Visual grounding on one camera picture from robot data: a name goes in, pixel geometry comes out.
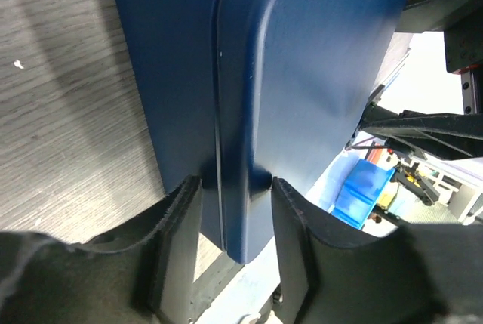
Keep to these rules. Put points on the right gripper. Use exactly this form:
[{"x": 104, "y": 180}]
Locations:
[{"x": 445, "y": 136}]

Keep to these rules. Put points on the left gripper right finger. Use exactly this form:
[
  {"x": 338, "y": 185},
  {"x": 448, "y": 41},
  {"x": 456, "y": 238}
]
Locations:
[{"x": 331, "y": 272}]

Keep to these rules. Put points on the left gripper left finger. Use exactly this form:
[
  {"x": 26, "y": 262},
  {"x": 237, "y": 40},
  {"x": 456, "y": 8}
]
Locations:
[{"x": 141, "y": 271}]

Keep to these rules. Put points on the navy blue lid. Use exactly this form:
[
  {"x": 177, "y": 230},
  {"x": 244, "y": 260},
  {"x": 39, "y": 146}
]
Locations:
[{"x": 293, "y": 79}]

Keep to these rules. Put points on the navy blue box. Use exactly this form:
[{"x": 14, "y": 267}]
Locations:
[{"x": 171, "y": 47}]

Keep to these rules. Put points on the blue plastic bin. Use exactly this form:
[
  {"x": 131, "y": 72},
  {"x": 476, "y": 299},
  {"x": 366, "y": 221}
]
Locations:
[{"x": 360, "y": 192}]

